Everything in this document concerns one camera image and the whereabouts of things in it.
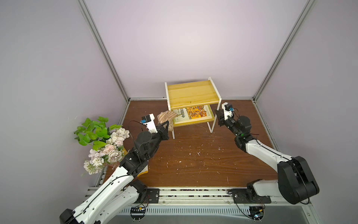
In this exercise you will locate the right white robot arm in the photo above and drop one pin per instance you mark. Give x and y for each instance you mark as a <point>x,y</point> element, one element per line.
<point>295,181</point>

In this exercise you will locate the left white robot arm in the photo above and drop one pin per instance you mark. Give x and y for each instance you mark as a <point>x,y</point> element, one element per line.
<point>122,188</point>

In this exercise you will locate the artificial flower bouquet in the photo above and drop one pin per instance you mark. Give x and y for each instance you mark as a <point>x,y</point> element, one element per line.
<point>107,143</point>

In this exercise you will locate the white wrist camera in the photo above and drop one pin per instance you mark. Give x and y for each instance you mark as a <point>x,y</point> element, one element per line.
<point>148,121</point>
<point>228,110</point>

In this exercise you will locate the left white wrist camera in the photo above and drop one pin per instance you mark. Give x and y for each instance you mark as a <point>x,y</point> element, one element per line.
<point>148,121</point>

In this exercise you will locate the right small circuit board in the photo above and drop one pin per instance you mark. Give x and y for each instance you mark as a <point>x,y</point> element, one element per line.
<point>256,213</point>

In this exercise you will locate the beige striped cloth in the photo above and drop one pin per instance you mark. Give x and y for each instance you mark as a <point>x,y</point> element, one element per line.
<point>167,116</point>

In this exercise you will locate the white work glove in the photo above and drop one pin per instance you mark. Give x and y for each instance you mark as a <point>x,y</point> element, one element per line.
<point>144,171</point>

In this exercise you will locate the white metal yellow wood bookshelf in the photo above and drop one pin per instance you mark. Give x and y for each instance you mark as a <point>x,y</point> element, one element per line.
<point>193,94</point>

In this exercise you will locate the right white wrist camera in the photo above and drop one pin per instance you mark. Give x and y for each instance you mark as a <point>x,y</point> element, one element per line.
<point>228,110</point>

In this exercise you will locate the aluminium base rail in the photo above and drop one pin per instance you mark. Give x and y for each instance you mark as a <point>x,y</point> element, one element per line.
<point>211,201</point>

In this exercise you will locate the illustrated picture book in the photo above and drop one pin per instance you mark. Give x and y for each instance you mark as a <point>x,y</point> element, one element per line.
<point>193,114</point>

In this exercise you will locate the left small circuit board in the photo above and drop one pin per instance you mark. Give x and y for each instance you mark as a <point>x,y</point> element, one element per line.
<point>137,213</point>

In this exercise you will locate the small circuit board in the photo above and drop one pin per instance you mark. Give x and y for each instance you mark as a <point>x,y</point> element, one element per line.
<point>256,213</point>
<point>137,213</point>

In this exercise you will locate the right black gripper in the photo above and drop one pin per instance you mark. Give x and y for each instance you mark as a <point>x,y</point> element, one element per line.
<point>222,118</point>

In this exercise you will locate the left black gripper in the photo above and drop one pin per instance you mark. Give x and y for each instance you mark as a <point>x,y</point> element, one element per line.
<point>160,134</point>

